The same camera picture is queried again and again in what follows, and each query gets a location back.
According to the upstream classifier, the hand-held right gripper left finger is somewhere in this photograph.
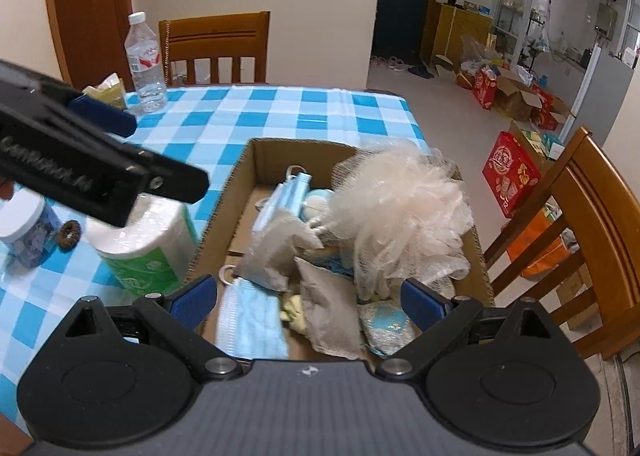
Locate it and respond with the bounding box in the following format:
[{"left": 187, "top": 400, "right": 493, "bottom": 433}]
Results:
[{"left": 60, "top": 274, "right": 251, "bottom": 382}]

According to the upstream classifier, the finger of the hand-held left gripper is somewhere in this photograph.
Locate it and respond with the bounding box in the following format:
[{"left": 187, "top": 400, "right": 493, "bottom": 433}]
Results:
[
  {"left": 127, "top": 146, "right": 211, "bottom": 205},
  {"left": 0, "top": 59, "right": 137, "bottom": 138}
]

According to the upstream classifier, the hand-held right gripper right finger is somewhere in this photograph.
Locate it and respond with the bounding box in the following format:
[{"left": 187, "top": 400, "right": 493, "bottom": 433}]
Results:
[{"left": 375, "top": 277, "right": 563, "bottom": 379}]

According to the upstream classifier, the blue face mask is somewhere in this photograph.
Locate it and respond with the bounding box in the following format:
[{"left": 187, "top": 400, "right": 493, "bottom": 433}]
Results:
[
  {"left": 252, "top": 165, "right": 315, "bottom": 237},
  {"left": 216, "top": 266, "right": 291, "bottom": 362}
]

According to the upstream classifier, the cardboard box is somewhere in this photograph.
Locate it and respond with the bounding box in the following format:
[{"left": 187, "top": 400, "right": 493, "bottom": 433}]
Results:
[{"left": 185, "top": 137, "right": 496, "bottom": 362}]

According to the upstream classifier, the grey sachet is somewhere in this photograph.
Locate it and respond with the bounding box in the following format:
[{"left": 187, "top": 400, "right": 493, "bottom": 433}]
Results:
[
  {"left": 294, "top": 256, "right": 366, "bottom": 361},
  {"left": 235, "top": 209, "right": 326, "bottom": 294}
]

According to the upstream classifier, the white mesh bath pouf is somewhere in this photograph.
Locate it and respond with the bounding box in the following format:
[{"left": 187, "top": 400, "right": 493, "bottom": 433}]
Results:
[{"left": 320, "top": 143, "right": 476, "bottom": 299}]

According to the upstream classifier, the pale yellow cloth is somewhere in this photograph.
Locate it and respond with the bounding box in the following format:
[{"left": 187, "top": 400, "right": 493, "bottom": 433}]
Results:
[{"left": 280, "top": 293, "right": 308, "bottom": 334}]

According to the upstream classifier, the white soft puff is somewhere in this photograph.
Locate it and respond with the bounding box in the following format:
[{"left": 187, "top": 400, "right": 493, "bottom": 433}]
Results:
[{"left": 302, "top": 189, "right": 338, "bottom": 222}]

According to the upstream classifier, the yellow crinkled packet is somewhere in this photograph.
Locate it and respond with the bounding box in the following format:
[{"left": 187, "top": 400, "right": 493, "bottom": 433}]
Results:
[{"left": 82, "top": 78, "right": 128, "bottom": 110}]

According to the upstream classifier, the clear plastic water bottle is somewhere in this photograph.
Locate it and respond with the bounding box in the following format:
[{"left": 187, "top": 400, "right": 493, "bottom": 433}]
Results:
[{"left": 124, "top": 11, "right": 169, "bottom": 113}]

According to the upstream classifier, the white lid jar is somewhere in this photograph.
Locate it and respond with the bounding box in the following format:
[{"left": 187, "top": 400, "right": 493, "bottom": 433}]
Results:
[{"left": 0, "top": 193, "right": 63, "bottom": 269}]

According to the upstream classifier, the green white paper roll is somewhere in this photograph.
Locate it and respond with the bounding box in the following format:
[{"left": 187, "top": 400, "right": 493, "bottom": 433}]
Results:
[{"left": 85, "top": 193, "right": 201, "bottom": 304}]

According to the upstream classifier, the brown hair scrunchie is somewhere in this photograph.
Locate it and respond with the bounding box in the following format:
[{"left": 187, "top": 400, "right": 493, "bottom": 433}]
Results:
[{"left": 56, "top": 219, "right": 82, "bottom": 251}]

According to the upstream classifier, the wooden door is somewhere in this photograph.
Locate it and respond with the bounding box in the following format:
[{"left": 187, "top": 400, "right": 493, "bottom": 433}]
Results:
[{"left": 42, "top": 0, "right": 133, "bottom": 92}]

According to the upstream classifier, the orange plastic bag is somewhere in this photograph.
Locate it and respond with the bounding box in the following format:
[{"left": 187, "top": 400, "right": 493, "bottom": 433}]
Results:
[{"left": 506, "top": 209, "right": 568, "bottom": 279}]

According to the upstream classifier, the wooden chair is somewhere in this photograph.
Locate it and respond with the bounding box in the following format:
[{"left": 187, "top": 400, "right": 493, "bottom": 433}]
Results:
[
  {"left": 482, "top": 125, "right": 640, "bottom": 362},
  {"left": 159, "top": 11, "right": 271, "bottom": 87}
]

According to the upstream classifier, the blue checkered tablecloth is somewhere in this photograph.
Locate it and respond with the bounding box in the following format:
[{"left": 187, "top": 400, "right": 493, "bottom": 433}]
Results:
[{"left": 0, "top": 84, "right": 426, "bottom": 437}]

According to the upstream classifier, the large red gift box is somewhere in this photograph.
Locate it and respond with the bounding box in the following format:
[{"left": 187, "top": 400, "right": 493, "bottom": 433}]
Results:
[{"left": 482, "top": 131, "right": 542, "bottom": 217}]

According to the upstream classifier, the small red gift box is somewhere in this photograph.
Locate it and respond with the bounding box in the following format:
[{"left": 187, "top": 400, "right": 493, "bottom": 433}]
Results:
[{"left": 472, "top": 69, "right": 498, "bottom": 110}]

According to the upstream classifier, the open cardboard carton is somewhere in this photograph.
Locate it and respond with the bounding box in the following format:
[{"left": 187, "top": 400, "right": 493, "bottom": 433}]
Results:
[{"left": 495, "top": 74, "right": 543, "bottom": 122}]

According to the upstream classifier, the row of slippers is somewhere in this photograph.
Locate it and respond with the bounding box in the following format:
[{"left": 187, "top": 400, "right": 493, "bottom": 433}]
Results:
[{"left": 370, "top": 55, "right": 436, "bottom": 80}]

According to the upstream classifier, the yellow wooden cabinet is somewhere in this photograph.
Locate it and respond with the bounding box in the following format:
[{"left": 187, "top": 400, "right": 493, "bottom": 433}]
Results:
[{"left": 432, "top": 1, "right": 493, "bottom": 67}]

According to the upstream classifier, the grey refrigerator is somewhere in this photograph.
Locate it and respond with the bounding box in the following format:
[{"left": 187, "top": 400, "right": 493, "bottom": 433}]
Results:
[{"left": 570, "top": 49, "right": 633, "bottom": 147}]

